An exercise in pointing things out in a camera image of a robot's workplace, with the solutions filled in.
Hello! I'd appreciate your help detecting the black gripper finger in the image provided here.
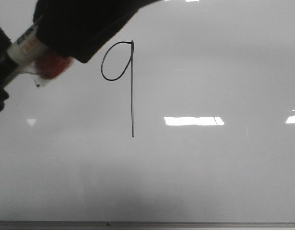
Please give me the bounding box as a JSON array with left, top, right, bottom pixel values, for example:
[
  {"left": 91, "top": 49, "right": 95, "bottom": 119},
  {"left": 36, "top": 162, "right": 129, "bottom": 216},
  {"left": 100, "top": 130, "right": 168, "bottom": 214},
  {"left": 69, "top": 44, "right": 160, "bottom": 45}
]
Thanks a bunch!
[
  {"left": 0, "top": 27, "right": 18, "bottom": 112},
  {"left": 33, "top": 0, "right": 153, "bottom": 63}
]

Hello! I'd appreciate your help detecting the white whiteboard marker pen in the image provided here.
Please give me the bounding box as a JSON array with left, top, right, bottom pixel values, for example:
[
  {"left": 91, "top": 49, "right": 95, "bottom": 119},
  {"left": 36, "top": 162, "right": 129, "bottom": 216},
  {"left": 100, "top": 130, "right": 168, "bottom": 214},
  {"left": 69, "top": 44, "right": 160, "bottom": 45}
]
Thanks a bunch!
[{"left": 3, "top": 16, "right": 49, "bottom": 87}]

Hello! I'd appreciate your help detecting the red ball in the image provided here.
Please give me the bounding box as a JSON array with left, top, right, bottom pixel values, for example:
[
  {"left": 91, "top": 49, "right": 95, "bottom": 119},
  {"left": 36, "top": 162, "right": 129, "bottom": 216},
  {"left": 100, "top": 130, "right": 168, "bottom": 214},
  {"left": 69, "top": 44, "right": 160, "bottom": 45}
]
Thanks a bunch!
[{"left": 32, "top": 50, "right": 74, "bottom": 88}]

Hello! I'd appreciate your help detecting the white glossy whiteboard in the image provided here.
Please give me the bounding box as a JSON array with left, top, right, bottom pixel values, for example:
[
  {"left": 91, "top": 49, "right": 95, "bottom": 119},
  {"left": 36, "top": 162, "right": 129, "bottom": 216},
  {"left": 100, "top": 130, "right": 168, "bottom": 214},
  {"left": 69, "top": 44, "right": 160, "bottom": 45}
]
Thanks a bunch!
[{"left": 0, "top": 0, "right": 295, "bottom": 222}]

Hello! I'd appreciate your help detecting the grey aluminium whiteboard frame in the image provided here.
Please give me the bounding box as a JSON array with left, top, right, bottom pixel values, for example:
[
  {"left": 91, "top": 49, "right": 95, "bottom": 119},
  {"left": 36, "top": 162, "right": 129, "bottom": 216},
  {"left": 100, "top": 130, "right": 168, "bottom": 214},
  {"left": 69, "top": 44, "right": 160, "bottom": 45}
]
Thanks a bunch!
[{"left": 0, "top": 220, "right": 295, "bottom": 230}]

